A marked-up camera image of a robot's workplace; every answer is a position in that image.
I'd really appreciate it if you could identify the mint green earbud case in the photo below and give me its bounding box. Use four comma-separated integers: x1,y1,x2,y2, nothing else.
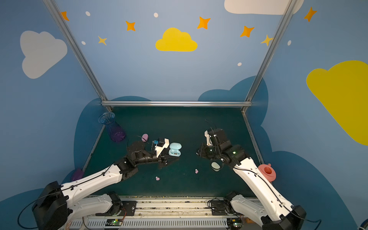
211,162,221,172

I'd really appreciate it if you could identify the light blue earbud case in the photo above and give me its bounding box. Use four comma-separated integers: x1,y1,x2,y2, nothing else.
168,142,182,157

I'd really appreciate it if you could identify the pink earbud charging case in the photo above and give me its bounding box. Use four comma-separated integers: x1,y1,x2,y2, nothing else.
141,133,149,142

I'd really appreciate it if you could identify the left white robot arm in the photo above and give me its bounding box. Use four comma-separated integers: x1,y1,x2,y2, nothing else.
32,139,181,230

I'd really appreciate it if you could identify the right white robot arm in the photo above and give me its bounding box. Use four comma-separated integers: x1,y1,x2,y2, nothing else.
196,128,306,230

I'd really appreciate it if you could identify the purple ribbed glass vase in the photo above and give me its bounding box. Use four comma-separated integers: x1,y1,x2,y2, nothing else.
98,112,126,142

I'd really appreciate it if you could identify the pink toy watering can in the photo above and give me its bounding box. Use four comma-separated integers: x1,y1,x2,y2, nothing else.
258,163,277,183

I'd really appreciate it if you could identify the right green circuit board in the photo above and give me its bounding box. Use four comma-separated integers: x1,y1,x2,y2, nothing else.
226,218,243,230

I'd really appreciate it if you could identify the green circuit board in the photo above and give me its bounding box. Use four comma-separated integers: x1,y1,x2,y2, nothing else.
105,219,123,227
226,218,243,230

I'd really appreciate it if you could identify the left green circuit board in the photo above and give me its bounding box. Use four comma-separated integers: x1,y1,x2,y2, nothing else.
105,219,123,227

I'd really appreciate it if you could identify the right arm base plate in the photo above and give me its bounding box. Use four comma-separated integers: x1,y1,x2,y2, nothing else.
207,198,234,216

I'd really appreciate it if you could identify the aluminium back frame rail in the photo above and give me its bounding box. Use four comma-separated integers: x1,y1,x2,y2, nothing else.
102,101,252,107

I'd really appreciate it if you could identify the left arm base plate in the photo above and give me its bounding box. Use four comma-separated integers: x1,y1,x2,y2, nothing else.
96,200,137,217

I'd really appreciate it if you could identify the front aluminium rail bed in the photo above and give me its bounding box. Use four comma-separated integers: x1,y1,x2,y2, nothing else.
60,196,268,230

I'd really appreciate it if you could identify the aluminium left frame post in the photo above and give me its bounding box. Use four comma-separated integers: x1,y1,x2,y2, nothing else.
43,0,108,102

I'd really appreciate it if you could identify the aluminium frame post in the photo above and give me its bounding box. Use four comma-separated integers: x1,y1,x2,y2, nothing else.
241,0,298,115
43,0,108,102

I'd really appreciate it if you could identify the aluminium right frame post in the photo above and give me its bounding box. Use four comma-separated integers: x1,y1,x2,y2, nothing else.
241,0,298,115

